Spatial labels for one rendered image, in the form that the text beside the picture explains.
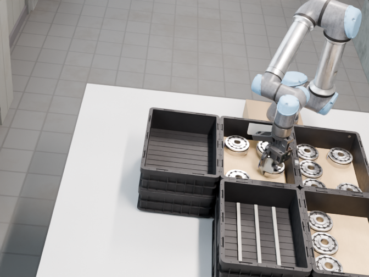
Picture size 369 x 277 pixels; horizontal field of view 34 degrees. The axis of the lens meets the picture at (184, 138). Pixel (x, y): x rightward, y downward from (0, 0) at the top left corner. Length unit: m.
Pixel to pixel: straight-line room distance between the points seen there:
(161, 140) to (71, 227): 0.53
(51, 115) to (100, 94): 1.07
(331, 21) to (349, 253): 0.89
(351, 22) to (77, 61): 2.59
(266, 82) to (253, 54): 2.60
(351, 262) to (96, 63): 2.86
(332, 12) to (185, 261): 1.11
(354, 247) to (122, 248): 0.84
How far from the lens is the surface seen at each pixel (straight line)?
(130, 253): 2.24
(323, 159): 2.61
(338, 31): 2.47
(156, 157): 2.43
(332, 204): 2.34
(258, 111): 2.85
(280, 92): 2.31
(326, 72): 2.60
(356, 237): 2.32
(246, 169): 2.45
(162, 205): 2.35
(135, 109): 2.90
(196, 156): 2.46
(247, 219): 2.24
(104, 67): 4.52
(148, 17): 5.26
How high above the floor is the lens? 2.40
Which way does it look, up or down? 38 degrees down
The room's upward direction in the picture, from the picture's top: 8 degrees clockwise
